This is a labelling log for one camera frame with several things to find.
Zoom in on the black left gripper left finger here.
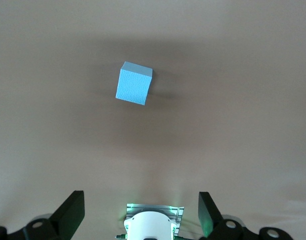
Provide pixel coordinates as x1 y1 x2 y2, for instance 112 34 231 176
50 190 86 238

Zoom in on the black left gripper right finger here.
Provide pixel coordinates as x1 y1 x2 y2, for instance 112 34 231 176
198 191 225 237

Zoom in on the blue foam block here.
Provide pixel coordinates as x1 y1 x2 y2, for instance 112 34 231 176
114 61 153 107

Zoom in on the brown table cover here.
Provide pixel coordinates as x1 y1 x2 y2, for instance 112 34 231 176
0 0 306 240

